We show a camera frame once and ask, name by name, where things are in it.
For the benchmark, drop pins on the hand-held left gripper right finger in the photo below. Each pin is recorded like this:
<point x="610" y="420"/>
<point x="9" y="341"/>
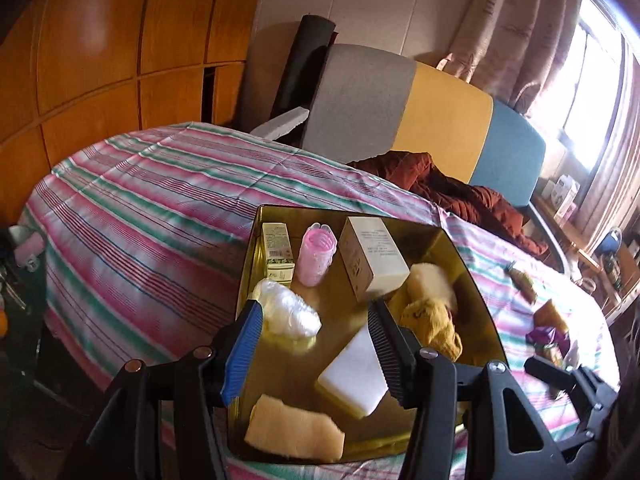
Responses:
<point x="387" y="360"/>

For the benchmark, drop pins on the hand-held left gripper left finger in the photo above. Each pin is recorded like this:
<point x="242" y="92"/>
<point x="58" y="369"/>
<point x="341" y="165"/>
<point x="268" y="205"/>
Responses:
<point x="242" y="355"/>

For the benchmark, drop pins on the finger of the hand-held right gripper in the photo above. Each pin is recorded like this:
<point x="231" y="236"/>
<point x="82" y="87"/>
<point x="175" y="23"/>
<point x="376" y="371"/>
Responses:
<point x="595" y="390"/>
<point x="550" y="372"/>

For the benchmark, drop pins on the white yellow sponge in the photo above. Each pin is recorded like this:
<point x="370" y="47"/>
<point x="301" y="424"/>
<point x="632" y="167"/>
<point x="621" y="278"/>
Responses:
<point x="352" y="375"/>

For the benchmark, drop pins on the large purple pouch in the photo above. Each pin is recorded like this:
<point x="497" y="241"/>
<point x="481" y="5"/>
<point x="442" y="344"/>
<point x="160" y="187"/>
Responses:
<point x="545" y="334"/>

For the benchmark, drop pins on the yellow plush toy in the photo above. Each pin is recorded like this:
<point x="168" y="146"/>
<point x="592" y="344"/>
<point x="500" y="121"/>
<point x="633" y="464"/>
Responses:
<point x="432" y="322"/>

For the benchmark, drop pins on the white plastic bag wad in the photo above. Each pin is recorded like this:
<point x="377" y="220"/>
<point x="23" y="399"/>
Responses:
<point x="287" y="310"/>

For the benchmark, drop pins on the gold tin box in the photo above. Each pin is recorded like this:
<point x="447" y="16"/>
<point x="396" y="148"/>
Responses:
<point x="335" y="320"/>

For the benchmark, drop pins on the large yellow sponge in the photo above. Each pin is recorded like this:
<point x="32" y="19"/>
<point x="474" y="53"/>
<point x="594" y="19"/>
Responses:
<point x="292" y="427"/>

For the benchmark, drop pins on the pale yellow sponge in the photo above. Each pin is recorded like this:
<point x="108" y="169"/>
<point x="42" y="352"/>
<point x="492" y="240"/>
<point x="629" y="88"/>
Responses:
<point x="430" y="280"/>

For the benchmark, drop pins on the brown snack packet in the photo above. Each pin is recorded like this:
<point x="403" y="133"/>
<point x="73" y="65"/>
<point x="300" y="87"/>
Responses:
<point x="522" y="282"/>

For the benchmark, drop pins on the beige tall box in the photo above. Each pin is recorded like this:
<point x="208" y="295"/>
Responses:
<point x="372" y="260"/>

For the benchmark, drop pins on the green white small box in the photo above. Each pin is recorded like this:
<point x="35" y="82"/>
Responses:
<point x="277" y="255"/>

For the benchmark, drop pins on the glass bowl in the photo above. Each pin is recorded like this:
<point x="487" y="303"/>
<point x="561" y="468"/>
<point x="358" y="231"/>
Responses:
<point x="587" y="285"/>

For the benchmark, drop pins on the wooden desk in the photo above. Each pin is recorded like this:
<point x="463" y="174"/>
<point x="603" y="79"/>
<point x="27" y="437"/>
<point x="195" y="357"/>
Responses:
<point x="575" y="242"/>

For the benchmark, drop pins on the blue cup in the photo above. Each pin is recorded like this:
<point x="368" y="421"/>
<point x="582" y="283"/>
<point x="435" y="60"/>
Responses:
<point x="610" y="244"/>

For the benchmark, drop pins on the red-brown quilted jacket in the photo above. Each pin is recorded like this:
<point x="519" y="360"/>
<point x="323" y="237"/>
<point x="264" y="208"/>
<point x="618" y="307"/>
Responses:
<point x="450" y="195"/>

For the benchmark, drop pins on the white carton box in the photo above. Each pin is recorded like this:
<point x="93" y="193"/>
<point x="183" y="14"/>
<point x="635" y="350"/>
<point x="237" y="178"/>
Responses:
<point x="565" y="195"/>

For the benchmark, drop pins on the striped bed sheet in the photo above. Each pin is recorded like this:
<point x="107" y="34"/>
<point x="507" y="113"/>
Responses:
<point x="150" y="200"/>

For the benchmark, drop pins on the beige patterned curtain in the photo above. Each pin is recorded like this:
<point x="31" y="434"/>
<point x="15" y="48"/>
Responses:
<point x="620" y="170"/>
<point x="510" y="25"/>

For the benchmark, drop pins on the dark side table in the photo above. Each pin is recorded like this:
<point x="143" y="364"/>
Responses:
<point x="20" y="320"/>

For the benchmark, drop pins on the white armrest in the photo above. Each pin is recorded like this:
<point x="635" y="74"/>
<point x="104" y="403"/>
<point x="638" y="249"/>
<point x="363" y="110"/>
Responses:
<point x="280" y="122"/>

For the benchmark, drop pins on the white pink object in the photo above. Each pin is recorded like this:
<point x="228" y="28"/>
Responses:
<point x="25" y="250"/>

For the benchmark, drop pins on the grey yellow blue chair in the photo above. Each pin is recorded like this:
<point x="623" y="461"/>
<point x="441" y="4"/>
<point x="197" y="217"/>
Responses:
<point x="450" y="115"/>

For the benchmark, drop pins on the window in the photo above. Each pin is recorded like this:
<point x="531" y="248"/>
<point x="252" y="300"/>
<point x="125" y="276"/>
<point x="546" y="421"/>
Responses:
<point x="590" y="85"/>

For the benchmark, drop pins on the black rolled mat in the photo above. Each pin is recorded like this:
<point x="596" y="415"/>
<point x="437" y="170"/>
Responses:
<point x="305" y="60"/>

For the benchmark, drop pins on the wooden wardrobe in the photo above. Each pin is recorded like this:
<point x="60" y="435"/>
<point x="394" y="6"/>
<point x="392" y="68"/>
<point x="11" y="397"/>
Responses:
<point x="100" y="60"/>

